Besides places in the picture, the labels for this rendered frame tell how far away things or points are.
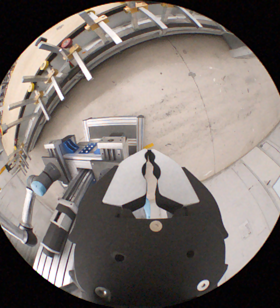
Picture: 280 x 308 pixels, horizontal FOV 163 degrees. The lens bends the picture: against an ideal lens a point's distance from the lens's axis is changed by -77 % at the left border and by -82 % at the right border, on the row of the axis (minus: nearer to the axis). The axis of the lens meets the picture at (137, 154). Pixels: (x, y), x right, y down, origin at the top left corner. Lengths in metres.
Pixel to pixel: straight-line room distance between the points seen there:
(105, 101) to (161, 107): 0.81
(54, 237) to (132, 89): 1.59
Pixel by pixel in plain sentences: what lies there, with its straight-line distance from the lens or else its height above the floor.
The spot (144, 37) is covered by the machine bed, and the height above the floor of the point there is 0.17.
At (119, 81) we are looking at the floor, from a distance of 1.50.
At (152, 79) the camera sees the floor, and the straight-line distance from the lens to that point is 1.47.
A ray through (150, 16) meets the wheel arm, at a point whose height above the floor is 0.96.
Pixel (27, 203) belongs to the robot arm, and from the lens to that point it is 0.88.
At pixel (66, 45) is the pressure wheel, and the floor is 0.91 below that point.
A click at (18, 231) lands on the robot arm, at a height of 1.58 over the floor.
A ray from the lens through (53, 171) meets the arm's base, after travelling 0.78.
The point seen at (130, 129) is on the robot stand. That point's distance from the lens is 1.27.
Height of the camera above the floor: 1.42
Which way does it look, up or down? 59 degrees down
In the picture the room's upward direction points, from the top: 174 degrees counter-clockwise
